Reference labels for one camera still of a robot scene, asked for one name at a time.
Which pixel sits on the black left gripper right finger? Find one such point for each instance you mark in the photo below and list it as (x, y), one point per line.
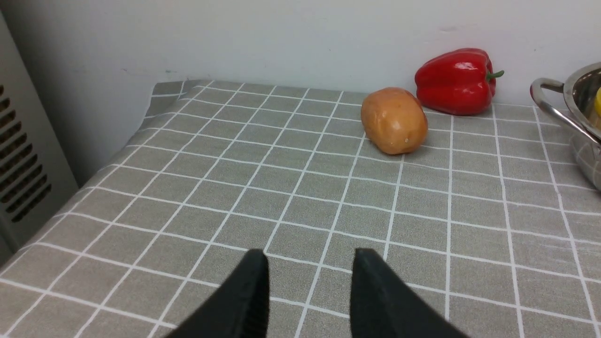
(383, 306)

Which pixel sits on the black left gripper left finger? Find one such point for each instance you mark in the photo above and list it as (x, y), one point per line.
(239, 308)

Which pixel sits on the stainless steel pot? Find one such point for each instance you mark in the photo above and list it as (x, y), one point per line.
(579, 92)

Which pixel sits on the grey checkered tablecloth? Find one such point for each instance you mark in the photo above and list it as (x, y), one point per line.
(490, 221)

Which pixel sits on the brown potato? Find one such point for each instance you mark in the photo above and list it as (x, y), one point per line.
(394, 120)

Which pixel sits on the red bell pepper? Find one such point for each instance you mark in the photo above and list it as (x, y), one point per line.
(460, 82)

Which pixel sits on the grey vented cabinet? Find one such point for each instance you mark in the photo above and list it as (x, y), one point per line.
(35, 178)

